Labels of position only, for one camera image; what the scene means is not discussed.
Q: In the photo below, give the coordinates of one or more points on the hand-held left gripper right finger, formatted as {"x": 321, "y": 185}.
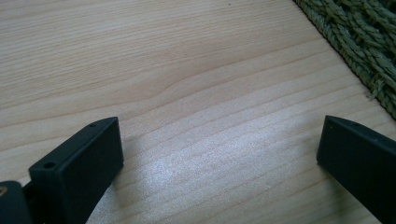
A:
{"x": 361, "y": 161}

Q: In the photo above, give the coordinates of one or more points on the green woven straw mat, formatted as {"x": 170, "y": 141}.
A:
{"x": 362, "y": 34}

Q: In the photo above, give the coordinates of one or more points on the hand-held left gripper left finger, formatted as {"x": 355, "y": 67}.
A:
{"x": 79, "y": 168}

